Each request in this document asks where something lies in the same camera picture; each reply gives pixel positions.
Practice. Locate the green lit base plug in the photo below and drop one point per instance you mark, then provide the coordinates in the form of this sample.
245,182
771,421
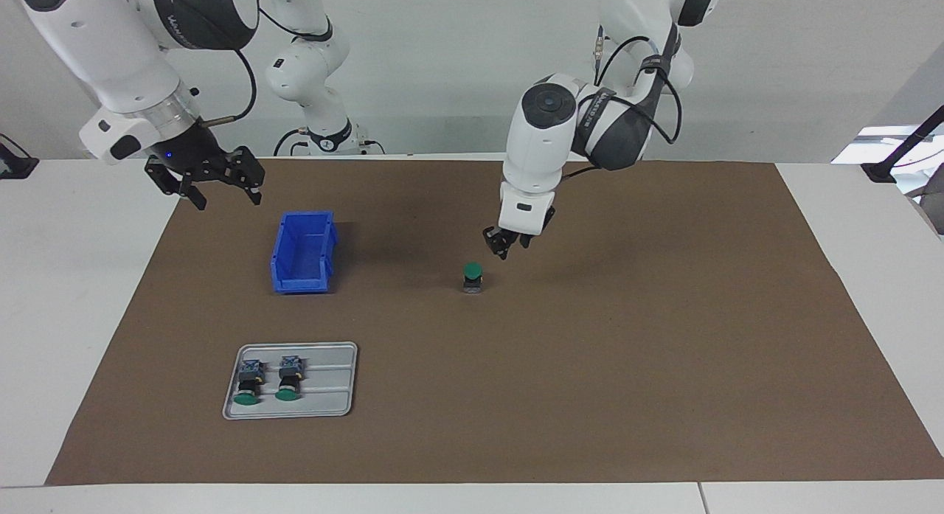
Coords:
361,147

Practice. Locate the black clamp with rod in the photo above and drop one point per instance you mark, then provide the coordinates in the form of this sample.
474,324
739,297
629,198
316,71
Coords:
881,171

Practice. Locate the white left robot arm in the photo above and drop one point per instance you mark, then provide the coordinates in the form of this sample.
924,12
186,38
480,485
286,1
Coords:
542,138

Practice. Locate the green push button switch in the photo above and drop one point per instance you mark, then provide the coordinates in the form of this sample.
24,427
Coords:
289,381
472,270
248,385

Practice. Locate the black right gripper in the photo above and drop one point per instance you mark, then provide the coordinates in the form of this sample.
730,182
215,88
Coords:
184,151

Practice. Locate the black table clamp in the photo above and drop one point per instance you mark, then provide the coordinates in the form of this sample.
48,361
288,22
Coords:
15,166

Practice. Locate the brown table mat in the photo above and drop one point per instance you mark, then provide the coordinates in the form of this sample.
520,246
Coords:
590,389

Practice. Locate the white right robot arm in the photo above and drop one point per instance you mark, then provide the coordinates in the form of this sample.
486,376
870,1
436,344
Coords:
96,42

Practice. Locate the blue plastic storage bin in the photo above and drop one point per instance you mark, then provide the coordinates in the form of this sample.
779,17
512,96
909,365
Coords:
302,278

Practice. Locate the grey metal tray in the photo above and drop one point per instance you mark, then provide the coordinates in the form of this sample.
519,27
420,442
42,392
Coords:
332,381

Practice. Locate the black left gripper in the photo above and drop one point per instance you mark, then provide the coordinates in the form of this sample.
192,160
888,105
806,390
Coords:
542,228

